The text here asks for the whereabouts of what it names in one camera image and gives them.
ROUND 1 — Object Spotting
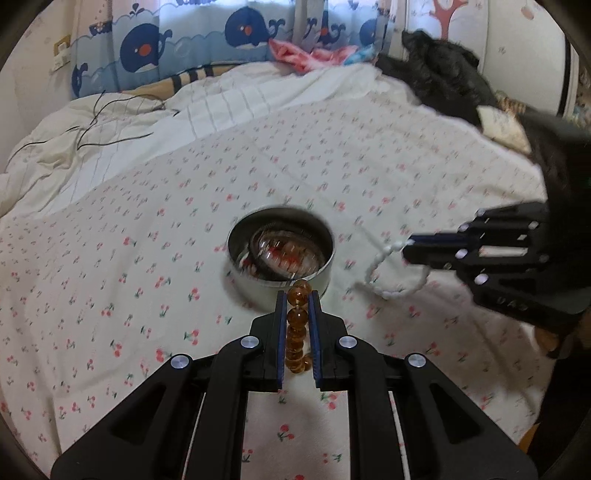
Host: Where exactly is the wall socket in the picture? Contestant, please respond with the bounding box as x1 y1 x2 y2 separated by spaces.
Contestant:
51 34 74 72

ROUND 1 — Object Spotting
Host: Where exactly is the white striped duvet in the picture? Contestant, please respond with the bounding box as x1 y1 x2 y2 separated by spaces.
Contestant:
0 62 416 217

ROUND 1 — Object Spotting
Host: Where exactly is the person's right hand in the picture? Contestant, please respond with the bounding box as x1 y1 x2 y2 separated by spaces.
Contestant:
531 324 566 358

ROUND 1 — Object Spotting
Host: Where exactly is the pink cloth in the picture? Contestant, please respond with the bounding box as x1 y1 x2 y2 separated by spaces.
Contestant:
269 38 377 75

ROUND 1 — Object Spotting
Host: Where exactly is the cherry print bed sheet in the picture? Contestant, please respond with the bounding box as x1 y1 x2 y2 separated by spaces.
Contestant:
0 99 555 480

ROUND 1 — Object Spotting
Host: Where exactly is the thin black cable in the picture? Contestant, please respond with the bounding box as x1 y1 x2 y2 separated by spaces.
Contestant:
23 90 181 151

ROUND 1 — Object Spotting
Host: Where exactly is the amber bead bracelet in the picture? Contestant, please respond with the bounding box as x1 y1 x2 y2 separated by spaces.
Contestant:
284 278 314 374

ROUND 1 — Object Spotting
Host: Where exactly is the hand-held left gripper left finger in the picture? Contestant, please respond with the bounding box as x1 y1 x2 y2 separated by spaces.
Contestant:
51 291 284 480

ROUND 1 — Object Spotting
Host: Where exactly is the round metal tin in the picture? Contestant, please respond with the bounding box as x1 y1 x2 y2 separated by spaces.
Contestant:
226 207 334 300

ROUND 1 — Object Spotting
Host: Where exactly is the white bead bracelet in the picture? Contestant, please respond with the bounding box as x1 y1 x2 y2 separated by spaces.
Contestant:
362 237 435 298

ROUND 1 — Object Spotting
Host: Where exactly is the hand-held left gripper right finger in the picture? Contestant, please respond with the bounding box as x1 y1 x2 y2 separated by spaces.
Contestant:
308 292 539 480

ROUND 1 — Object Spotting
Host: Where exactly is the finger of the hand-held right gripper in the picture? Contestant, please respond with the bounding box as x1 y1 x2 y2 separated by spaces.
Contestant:
404 244 579 324
409 202 550 246

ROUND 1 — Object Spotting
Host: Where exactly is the striped pillow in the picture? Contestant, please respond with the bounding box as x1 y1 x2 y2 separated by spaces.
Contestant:
122 64 241 100

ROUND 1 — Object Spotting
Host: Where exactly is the small floral cushion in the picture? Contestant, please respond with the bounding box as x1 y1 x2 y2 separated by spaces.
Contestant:
475 105 532 153

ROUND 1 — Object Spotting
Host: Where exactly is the tangle of assorted jewelry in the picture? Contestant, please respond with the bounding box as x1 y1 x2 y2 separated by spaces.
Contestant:
238 226 326 280

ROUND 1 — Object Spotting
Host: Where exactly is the black fleece garment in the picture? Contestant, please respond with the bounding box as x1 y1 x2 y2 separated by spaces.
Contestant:
376 28 555 158

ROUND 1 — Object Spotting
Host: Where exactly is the white wardrobe with decals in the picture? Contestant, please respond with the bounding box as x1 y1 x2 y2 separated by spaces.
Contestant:
397 0 578 116

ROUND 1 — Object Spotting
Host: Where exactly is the whale print curtain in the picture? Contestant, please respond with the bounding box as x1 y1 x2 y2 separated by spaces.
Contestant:
71 0 407 100

